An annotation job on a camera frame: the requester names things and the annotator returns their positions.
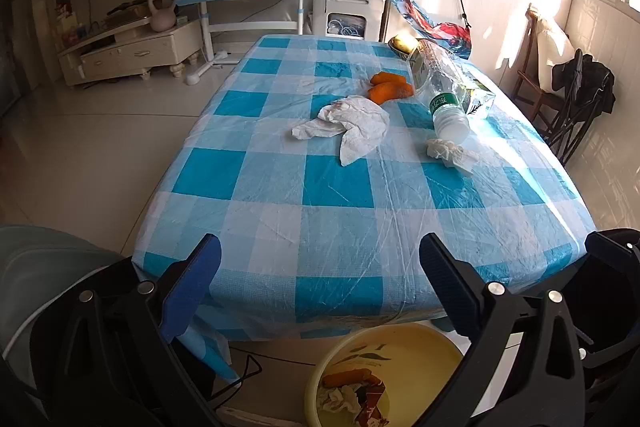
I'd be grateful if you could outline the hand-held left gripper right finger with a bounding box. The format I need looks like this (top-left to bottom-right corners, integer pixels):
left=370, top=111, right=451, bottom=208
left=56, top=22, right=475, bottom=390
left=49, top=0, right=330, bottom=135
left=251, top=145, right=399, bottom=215
left=415, top=233, right=588, bottom=427

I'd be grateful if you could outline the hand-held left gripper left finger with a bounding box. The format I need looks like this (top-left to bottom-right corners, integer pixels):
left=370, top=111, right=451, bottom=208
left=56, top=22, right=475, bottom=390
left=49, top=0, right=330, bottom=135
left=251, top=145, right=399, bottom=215
left=52, top=233, right=223, bottom=427

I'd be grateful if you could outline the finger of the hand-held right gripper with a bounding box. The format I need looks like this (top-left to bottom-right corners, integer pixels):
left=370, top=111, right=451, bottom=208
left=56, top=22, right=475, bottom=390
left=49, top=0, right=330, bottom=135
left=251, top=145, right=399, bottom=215
left=584, top=229, right=640, bottom=269

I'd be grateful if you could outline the yellow plastic bucket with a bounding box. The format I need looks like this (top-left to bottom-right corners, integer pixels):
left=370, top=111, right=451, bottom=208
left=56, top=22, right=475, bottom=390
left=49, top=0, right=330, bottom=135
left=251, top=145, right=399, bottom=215
left=304, top=324, right=466, bottom=427

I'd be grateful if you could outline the red snack wrapper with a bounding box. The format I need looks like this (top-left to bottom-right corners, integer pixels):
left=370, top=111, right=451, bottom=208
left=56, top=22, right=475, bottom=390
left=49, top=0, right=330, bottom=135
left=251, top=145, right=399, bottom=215
left=352, top=379, right=391, bottom=427

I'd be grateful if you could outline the clear plastic bottle green label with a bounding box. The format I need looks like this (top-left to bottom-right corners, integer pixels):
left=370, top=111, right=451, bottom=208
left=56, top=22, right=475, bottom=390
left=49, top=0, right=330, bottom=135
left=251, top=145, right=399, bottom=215
left=418, top=39, right=471, bottom=143

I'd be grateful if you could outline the large white tissue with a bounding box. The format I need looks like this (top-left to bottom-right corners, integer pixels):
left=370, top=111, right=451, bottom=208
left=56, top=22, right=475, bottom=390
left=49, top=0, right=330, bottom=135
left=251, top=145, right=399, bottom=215
left=291, top=95, right=391, bottom=167

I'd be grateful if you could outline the clear plastic packaging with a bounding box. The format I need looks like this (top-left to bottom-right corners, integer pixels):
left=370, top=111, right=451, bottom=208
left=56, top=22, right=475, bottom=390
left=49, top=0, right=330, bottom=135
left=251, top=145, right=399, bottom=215
left=407, top=46, right=497, bottom=117

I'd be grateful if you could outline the large orange peel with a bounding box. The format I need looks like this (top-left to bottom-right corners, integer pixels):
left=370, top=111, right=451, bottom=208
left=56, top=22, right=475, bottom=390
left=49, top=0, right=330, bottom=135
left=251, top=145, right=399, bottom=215
left=367, top=81, right=416, bottom=103

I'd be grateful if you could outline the black folding chair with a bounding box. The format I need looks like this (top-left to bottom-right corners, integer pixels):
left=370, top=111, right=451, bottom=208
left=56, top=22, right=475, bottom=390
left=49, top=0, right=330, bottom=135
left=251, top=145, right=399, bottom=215
left=539, top=94, right=601, bottom=166

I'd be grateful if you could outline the blue checkered tablecloth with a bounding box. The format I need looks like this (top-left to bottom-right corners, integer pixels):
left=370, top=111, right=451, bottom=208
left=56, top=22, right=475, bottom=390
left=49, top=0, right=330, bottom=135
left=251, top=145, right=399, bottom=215
left=132, top=34, right=599, bottom=383

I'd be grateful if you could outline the grey green chair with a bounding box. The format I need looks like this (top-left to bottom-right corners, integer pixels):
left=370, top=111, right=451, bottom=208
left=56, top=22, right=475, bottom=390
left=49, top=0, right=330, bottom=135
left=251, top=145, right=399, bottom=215
left=0, top=224, right=141, bottom=427

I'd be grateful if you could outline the black jacket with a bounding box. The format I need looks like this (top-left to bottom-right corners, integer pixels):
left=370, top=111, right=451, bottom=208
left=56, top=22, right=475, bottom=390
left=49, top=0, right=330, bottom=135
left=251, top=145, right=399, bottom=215
left=552, top=48, right=617, bottom=114

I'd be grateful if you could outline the wooden chair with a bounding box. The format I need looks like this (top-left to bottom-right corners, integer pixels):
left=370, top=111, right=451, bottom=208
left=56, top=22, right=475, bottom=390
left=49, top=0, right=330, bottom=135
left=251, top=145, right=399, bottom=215
left=512, top=4, right=574, bottom=123

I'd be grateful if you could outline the white cushion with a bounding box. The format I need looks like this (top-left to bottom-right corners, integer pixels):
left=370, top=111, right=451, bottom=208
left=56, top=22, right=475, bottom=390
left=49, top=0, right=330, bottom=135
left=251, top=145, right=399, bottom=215
left=534, top=14, right=571, bottom=93

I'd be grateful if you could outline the dark fruit bowl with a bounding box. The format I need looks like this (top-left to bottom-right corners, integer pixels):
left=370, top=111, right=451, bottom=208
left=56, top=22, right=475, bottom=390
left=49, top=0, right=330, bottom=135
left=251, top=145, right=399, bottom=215
left=387, top=34, right=421, bottom=58

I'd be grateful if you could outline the white television stand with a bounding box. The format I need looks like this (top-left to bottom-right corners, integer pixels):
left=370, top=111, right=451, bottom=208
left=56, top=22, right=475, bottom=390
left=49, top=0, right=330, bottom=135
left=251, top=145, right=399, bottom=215
left=57, top=17, right=204, bottom=87

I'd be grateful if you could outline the pink kettlebell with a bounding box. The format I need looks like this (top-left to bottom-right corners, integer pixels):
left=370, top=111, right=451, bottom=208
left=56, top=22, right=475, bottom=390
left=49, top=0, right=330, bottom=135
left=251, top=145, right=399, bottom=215
left=147, top=0, right=179, bottom=33

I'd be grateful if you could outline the dark flat box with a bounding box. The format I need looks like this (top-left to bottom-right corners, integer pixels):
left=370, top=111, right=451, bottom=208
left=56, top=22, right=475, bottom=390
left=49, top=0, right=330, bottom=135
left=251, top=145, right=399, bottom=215
left=107, top=0, right=151, bottom=28

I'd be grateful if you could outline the white air purifier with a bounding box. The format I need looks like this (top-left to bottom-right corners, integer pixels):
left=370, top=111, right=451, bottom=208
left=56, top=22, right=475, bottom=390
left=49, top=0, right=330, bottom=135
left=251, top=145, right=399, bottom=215
left=312, top=0, right=387, bottom=42

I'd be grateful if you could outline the white display cabinet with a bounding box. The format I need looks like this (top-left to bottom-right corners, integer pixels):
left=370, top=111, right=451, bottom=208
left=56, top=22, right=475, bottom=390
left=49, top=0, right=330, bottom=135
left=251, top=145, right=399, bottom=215
left=30, top=0, right=83, bottom=90

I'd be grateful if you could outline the black floor cable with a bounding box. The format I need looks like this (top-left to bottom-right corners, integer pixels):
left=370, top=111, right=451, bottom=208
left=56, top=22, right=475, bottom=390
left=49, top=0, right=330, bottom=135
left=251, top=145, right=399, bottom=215
left=212, top=354, right=264, bottom=411

